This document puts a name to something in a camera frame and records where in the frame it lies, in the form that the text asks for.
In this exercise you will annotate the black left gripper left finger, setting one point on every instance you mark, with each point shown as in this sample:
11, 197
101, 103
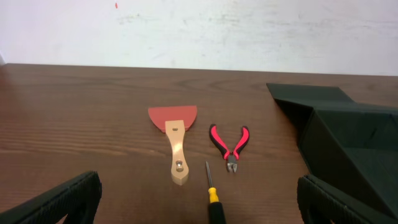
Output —
74, 201

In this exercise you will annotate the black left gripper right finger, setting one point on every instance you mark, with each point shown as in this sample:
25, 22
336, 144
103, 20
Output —
321, 203

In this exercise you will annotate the black open gift box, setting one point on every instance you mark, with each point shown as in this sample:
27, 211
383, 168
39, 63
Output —
351, 146

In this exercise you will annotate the black yellow screwdriver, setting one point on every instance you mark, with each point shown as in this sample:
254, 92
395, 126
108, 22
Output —
215, 208

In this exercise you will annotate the red scraper wooden handle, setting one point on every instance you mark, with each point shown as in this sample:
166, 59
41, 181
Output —
174, 121

